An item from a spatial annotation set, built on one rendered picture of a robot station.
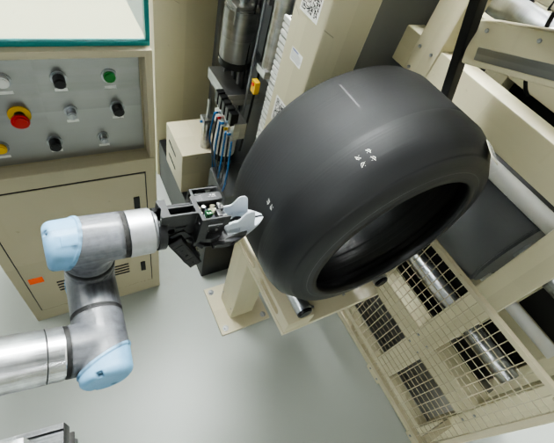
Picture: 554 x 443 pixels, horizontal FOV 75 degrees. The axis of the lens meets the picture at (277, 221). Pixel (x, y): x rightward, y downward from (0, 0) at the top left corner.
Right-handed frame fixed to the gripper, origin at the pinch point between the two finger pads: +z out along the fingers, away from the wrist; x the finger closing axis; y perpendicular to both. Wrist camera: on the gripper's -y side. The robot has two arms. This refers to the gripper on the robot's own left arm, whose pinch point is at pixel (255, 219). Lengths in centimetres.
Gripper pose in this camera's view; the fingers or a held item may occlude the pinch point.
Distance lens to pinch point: 71.6
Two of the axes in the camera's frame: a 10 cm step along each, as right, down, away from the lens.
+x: -4.4, -7.6, 4.8
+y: 3.3, -6.3, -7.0
